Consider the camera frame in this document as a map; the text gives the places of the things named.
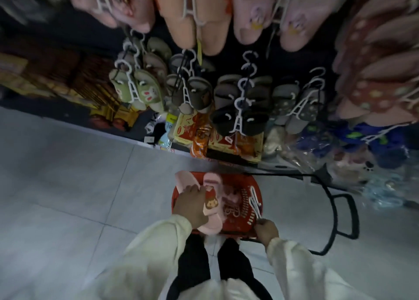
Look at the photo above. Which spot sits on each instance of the person's left hand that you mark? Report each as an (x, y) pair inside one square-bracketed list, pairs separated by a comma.
[(190, 206)]

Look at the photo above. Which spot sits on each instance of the person's right hand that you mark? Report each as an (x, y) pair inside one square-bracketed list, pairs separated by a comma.
[(267, 231)]

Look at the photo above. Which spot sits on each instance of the person's right fingers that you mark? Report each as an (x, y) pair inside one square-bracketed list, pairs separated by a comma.
[(261, 224)]

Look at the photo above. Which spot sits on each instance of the person's left fingers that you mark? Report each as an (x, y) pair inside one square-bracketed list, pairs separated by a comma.
[(193, 190)]

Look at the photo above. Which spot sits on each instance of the plain pink slipper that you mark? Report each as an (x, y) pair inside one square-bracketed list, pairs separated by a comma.
[(185, 180)]

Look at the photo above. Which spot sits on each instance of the pink slipper with cartoon patch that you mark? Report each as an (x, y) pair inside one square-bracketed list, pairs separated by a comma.
[(212, 195)]

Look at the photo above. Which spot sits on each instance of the person's left forearm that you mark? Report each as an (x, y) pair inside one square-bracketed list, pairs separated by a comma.
[(147, 260)]

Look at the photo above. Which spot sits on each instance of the person's right forearm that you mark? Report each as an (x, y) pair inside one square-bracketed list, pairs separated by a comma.
[(298, 270)]

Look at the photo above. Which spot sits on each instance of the red plastic shopping basket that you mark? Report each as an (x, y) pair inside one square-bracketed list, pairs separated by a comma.
[(247, 186)]

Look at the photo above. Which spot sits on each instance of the person's right leg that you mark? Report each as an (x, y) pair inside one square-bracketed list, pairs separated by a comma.
[(235, 263)]

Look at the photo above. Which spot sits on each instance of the person's leg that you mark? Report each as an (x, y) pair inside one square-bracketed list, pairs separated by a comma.
[(193, 263), (235, 263)]

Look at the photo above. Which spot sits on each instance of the pile of red yellow snack packets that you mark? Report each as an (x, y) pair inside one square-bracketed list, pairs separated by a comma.
[(222, 142)]

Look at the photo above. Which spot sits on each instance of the person's left leg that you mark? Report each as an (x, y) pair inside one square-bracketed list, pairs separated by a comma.
[(193, 263)]

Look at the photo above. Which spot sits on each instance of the clear plastic wrapped slippers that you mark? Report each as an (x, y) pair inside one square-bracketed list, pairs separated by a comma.
[(294, 152)]

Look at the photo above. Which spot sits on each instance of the bunch of black grey slippers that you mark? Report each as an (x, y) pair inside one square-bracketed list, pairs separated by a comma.
[(226, 116)]

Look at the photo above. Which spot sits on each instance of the bunch of grey brown slippers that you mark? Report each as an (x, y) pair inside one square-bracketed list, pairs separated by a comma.
[(199, 93)]

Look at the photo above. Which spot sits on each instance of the bunch of blue slippers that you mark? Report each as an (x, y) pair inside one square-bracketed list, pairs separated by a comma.
[(327, 139)]

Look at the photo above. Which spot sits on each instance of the bunch of green rabbit slippers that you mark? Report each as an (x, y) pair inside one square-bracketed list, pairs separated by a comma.
[(149, 87)]

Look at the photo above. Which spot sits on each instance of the grey dotted slippers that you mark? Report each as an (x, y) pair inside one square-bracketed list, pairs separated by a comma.
[(284, 100)]

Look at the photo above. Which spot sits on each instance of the orange plush slippers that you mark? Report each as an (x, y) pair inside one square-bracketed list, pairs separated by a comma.
[(193, 31)]

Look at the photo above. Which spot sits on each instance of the shelf of yellow packets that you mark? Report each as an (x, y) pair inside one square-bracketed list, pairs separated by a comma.
[(49, 77)]

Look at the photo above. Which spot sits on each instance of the pink slipper with duck charm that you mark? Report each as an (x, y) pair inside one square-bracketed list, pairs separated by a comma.
[(253, 11), (299, 24)]

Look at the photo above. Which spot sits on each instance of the pink plush cartoon slippers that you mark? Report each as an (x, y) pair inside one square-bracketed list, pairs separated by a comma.
[(131, 5)]

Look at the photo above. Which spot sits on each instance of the row of red dotted slippers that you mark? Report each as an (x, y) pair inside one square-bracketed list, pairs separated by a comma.
[(379, 64)]

